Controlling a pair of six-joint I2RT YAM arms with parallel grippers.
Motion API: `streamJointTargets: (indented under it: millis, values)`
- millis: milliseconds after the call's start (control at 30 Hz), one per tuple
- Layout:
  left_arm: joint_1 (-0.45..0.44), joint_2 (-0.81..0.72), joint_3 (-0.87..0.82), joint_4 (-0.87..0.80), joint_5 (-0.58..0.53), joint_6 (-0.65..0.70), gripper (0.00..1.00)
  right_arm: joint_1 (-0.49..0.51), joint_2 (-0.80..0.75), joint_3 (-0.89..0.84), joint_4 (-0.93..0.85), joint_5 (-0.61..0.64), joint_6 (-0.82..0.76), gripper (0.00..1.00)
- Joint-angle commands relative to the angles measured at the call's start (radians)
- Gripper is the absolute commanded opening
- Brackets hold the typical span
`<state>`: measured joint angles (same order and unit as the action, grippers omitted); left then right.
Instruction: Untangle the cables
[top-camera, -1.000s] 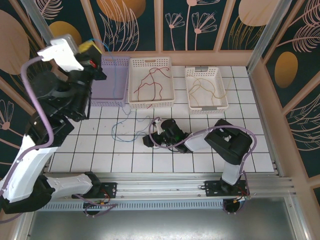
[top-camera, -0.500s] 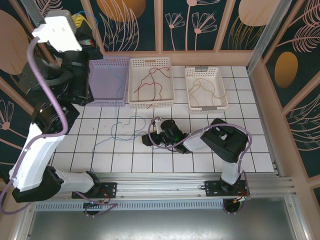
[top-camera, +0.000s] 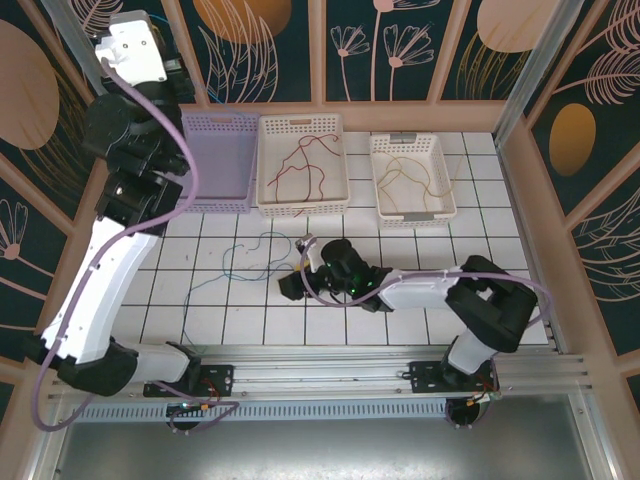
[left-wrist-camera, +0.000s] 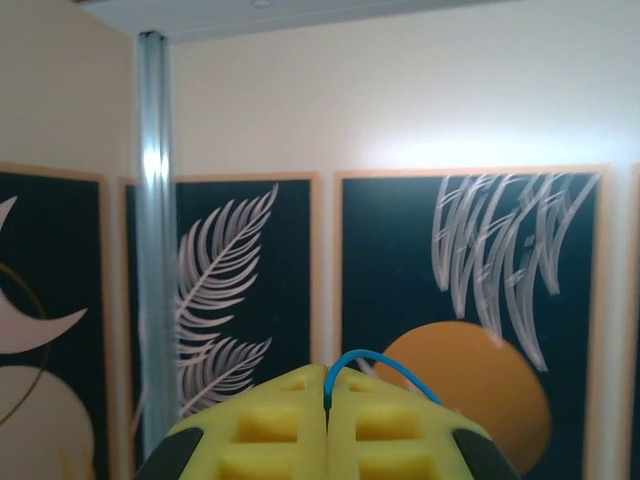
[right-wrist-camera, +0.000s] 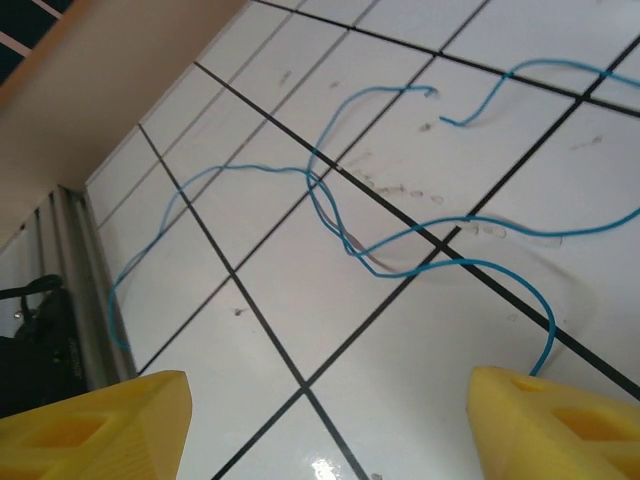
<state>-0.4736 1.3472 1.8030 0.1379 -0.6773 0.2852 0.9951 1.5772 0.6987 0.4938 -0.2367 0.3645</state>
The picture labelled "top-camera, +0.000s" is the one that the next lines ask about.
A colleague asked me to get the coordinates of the red cable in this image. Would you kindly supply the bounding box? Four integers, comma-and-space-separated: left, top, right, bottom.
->
277, 132, 347, 205
268, 162, 329, 220

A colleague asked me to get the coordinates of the yellow cable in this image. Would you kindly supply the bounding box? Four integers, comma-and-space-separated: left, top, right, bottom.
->
379, 152, 464, 214
377, 149, 451, 216

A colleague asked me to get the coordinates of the lavender plastic basket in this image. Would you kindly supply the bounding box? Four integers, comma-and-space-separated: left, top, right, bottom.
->
177, 112, 261, 215

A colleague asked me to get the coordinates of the cream plastic basket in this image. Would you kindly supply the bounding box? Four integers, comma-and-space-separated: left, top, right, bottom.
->
255, 112, 351, 219

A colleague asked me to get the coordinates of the grey metal sheet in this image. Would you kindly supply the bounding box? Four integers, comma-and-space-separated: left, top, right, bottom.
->
29, 394, 624, 480

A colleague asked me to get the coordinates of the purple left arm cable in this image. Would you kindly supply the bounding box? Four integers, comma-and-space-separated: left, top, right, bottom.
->
33, 57, 200, 431

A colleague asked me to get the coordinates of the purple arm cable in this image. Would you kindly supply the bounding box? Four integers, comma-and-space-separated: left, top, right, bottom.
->
298, 237, 554, 329
33, 57, 200, 431

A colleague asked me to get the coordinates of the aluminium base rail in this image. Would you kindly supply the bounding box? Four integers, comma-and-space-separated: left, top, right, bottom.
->
47, 344, 594, 404

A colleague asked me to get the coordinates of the aluminium frame post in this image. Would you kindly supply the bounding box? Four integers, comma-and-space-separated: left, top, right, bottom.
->
38, 0, 109, 96
492, 0, 599, 147

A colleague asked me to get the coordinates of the white basket with grey handles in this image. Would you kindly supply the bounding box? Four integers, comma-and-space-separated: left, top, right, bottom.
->
368, 132, 459, 230

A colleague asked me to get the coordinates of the slotted grey cable duct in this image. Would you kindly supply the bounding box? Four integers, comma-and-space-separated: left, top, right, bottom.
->
79, 403, 451, 422

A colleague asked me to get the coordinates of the small coloured wire bundle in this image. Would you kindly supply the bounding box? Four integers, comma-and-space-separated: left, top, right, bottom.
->
172, 377, 226, 416
462, 377, 502, 407

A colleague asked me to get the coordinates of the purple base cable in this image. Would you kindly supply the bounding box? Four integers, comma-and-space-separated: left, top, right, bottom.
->
154, 384, 240, 435

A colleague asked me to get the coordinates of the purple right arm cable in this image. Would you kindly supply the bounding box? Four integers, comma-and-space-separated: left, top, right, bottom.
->
298, 237, 554, 329

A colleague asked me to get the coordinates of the black round cable port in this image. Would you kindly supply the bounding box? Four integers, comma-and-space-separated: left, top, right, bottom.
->
446, 398, 490, 430
166, 405, 201, 435

